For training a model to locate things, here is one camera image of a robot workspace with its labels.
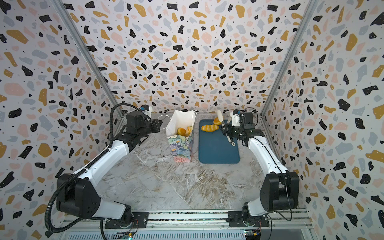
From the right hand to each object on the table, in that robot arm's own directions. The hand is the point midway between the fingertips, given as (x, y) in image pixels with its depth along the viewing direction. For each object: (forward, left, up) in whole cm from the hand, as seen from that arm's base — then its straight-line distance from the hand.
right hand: (222, 125), depth 84 cm
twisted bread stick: (+15, +6, -20) cm, 26 cm away
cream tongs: (+4, +1, +2) cm, 4 cm away
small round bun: (+20, +1, -20) cm, 28 cm away
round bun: (+2, +20, -8) cm, 22 cm away
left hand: (0, +33, +5) cm, 33 cm away
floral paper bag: (-10, +23, -7) cm, 26 cm away
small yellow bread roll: (+5, +25, -12) cm, 28 cm away
